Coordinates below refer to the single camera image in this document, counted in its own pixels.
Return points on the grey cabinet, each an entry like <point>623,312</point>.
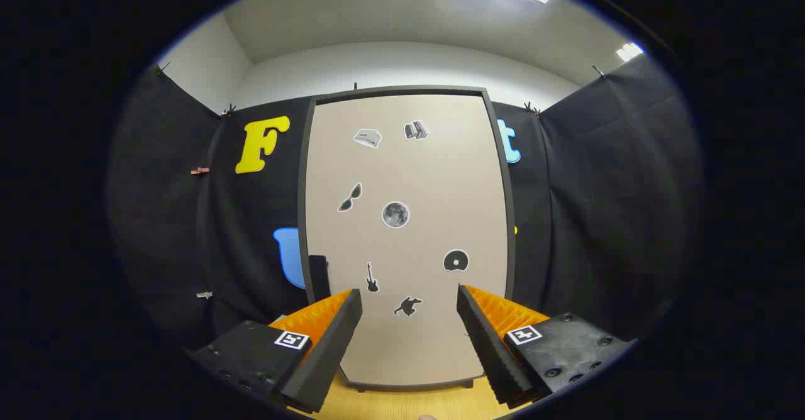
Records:
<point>302,206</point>

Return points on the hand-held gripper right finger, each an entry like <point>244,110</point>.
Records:
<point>494,357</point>

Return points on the small ceiling light panel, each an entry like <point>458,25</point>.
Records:
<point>629,51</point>

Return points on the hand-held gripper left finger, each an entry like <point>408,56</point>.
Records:
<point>321,363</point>

